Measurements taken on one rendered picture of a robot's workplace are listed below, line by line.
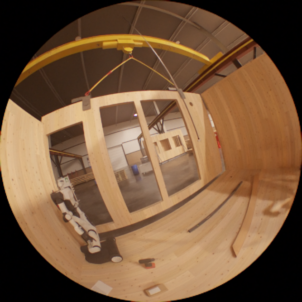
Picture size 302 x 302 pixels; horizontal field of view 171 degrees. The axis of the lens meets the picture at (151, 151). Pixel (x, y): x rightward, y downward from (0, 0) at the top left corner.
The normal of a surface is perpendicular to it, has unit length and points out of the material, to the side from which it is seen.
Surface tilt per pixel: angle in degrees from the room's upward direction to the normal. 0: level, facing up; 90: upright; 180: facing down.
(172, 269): 0
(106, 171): 90
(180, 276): 0
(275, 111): 90
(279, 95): 90
